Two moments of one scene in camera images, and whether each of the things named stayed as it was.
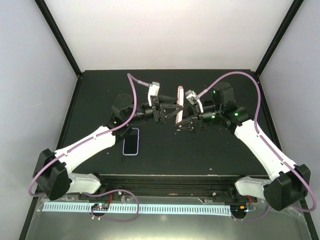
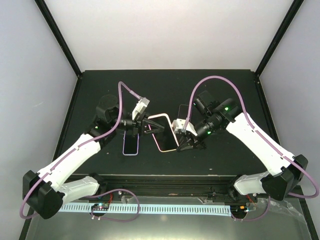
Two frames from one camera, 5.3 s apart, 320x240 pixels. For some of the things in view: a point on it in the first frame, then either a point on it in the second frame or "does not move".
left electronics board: (100, 207) does not move
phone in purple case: (130, 146) does not move
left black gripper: (160, 115) → (138, 126)
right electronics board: (238, 210) does not move
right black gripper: (197, 113) → (190, 138)
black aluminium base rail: (218, 187) does not move
